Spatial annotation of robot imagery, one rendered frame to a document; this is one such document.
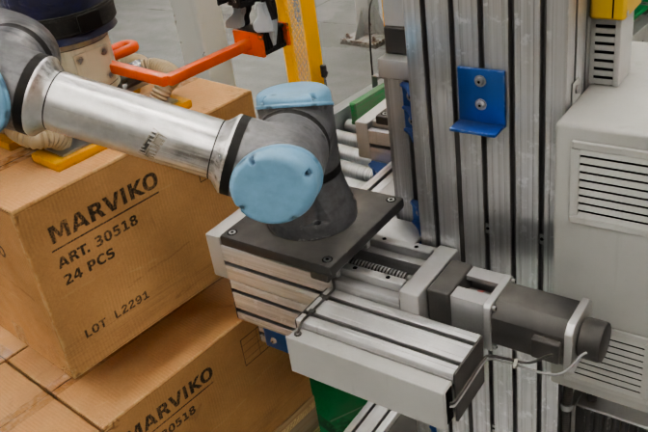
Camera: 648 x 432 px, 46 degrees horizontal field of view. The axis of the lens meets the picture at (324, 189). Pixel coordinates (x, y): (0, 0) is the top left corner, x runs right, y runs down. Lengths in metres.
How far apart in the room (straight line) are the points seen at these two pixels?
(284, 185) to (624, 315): 0.53
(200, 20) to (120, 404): 1.76
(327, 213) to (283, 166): 0.22
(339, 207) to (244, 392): 0.90
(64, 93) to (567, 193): 0.70
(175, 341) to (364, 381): 0.84
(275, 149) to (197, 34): 2.16
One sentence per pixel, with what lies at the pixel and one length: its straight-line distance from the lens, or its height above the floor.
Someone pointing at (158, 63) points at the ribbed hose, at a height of 1.16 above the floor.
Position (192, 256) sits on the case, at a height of 0.77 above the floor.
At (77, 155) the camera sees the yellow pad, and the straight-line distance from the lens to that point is 1.56.
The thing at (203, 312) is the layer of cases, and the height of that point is 0.54.
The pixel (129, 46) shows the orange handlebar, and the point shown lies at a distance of 1.72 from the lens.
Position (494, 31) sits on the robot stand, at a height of 1.33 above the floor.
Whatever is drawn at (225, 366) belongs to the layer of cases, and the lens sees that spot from 1.90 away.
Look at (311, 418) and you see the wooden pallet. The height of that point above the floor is 0.07.
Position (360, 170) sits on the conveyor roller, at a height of 0.54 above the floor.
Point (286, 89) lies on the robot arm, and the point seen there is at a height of 1.27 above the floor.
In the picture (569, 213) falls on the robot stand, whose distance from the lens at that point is 1.12.
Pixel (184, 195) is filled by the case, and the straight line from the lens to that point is 1.66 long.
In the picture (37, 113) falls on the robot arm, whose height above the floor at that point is 1.33.
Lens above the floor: 1.68
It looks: 29 degrees down
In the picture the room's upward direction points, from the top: 8 degrees counter-clockwise
